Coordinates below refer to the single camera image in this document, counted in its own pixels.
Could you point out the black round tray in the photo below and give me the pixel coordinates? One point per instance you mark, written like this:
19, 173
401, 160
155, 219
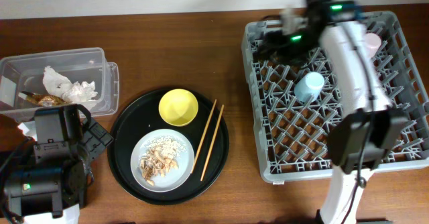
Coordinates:
142, 117

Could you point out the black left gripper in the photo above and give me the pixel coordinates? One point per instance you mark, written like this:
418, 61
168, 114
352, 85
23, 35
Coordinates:
57, 109

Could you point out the white tissue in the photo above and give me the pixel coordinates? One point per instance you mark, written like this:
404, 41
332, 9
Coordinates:
58, 85

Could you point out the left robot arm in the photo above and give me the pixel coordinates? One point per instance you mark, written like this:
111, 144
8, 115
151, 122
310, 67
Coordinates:
48, 182

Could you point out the white plate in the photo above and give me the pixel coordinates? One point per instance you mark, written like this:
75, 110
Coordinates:
174, 178

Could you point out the yellow bowl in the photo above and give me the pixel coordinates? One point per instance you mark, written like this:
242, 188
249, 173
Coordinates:
178, 107

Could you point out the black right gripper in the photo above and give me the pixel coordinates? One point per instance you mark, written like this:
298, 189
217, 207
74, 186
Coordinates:
283, 47

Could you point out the food scraps on plate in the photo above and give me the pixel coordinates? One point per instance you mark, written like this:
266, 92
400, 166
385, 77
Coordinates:
160, 158

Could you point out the pink cup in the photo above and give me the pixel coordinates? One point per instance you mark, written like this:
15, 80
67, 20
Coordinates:
372, 44

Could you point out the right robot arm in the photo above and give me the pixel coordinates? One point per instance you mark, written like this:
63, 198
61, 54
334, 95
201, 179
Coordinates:
370, 123

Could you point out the wooden chopstick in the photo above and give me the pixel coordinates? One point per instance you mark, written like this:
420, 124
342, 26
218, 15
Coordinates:
203, 135
214, 136

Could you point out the clear plastic waste bin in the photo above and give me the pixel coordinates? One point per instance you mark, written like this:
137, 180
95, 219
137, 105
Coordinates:
82, 76

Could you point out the light blue cup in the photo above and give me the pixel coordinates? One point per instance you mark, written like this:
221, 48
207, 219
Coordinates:
309, 87

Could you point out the grey plastic dishwasher rack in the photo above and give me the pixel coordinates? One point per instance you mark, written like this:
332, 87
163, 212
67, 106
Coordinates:
291, 135

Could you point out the gold foil wrapper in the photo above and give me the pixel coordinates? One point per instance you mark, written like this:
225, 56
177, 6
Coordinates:
41, 99

